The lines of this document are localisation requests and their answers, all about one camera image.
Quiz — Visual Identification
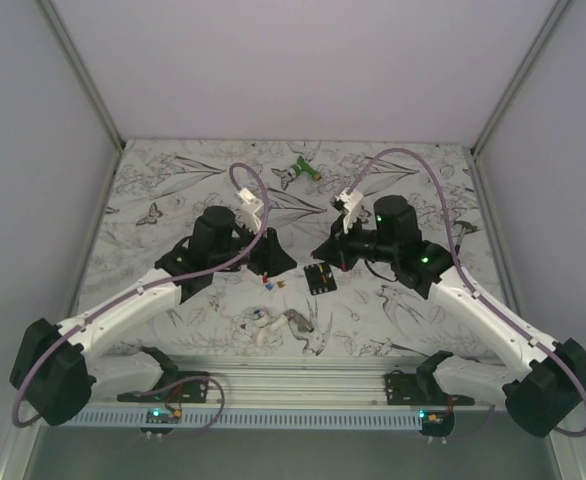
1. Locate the aluminium corner post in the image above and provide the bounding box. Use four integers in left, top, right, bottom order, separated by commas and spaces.
35, 0, 126, 150
469, 0, 573, 156

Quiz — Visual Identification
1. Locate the left small circuit board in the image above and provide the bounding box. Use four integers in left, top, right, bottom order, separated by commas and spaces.
145, 408, 182, 425

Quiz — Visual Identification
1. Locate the right small circuit board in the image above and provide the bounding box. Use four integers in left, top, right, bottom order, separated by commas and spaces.
419, 410, 454, 426

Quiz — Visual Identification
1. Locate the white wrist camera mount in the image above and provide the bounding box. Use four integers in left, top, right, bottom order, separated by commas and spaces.
331, 189, 364, 233
236, 188, 264, 234

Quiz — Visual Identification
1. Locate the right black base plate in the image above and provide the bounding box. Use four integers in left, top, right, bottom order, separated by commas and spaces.
383, 370, 475, 407

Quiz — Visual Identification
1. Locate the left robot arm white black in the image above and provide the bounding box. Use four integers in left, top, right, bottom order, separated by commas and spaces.
9, 206, 297, 428

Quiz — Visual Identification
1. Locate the black fuse box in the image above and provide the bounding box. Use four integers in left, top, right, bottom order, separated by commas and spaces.
303, 262, 337, 296

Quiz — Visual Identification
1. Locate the small circuit board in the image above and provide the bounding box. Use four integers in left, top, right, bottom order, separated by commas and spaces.
419, 410, 454, 426
145, 408, 182, 425

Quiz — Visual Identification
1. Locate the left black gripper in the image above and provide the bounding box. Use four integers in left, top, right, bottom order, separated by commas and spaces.
211, 220, 297, 278

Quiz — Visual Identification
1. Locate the left aluminium corner post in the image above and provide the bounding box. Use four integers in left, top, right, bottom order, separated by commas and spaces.
35, 0, 126, 150

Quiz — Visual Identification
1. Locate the right aluminium corner post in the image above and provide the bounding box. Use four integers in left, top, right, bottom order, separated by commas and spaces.
469, 0, 573, 156

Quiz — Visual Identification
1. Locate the perforated grey cable duct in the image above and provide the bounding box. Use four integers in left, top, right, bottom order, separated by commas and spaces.
66, 407, 422, 431

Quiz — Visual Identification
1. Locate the floral printed table mat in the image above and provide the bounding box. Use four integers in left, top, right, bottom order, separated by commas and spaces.
79, 140, 501, 362

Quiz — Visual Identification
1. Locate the white pipe fitting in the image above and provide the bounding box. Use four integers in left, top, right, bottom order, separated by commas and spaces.
243, 306, 288, 348

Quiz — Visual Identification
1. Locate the aluminium rail frame front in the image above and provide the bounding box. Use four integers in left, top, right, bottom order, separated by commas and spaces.
88, 348, 515, 407

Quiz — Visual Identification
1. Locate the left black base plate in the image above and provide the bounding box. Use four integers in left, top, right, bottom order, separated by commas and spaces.
116, 371, 209, 404

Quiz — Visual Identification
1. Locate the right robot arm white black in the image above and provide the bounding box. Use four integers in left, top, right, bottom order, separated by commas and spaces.
312, 192, 586, 438

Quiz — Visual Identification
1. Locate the small grey hammer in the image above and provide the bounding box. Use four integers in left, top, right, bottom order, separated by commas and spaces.
454, 220, 478, 253

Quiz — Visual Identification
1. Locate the green spray nozzle toy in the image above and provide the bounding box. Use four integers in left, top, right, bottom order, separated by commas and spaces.
283, 156, 322, 181

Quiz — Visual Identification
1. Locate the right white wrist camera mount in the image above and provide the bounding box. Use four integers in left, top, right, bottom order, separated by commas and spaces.
331, 189, 364, 233

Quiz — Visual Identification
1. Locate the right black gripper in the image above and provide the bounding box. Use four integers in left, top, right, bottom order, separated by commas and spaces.
313, 211, 398, 272

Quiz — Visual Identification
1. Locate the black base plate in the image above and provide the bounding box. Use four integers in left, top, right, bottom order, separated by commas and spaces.
116, 371, 209, 404
383, 370, 475, 407

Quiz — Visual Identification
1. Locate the grey metal bracket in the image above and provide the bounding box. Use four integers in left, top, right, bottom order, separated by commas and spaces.
283, 309, 315, 338

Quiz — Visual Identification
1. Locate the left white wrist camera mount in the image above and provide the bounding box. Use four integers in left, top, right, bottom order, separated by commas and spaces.
236, 188, 264, 234

